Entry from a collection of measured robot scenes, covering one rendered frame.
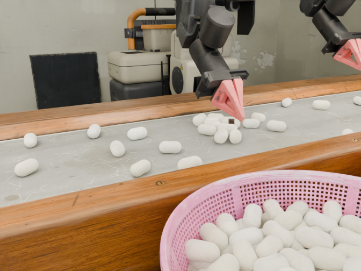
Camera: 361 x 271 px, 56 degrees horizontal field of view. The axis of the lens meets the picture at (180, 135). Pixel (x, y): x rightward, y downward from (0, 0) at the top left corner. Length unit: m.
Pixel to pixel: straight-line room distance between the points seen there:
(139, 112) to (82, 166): 0.25
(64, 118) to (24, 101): 1.91
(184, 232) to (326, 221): 0.14
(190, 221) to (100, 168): 0.20
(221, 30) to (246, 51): 2.46
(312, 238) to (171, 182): 0.15
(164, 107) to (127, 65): 0.74
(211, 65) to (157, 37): 0.86
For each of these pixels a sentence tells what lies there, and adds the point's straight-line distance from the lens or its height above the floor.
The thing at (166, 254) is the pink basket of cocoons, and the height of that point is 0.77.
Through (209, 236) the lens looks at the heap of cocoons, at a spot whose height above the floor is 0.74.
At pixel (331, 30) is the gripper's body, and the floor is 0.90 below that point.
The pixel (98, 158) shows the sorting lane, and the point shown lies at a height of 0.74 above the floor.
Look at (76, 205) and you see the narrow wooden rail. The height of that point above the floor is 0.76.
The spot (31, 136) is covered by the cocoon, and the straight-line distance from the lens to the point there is 0.61.
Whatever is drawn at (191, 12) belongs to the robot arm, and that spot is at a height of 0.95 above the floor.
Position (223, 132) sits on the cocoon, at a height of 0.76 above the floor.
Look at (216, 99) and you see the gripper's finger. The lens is 0.69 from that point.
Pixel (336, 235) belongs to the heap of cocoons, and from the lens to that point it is 0.36.
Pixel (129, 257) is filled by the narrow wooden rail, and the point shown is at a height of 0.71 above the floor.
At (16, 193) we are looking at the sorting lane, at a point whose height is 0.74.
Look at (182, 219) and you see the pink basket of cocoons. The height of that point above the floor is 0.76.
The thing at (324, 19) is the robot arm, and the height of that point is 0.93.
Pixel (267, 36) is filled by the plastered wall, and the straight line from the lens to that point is 3.27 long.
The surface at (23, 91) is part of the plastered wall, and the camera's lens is 2.58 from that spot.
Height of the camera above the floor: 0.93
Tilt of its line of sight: 18 degrees down
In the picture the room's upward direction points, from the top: 1 degrees counter-clockwise
